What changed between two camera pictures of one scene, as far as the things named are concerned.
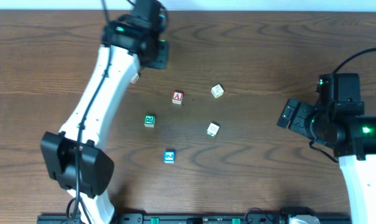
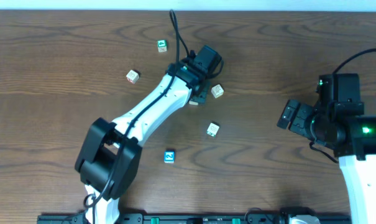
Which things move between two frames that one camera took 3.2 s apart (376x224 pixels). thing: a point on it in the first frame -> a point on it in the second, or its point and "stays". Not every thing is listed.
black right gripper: x=298 y=117 stays
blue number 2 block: x=169 y=157 stays
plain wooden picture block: x=134 y=79 stays
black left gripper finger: x=163 y=56 -> x=200 y=95
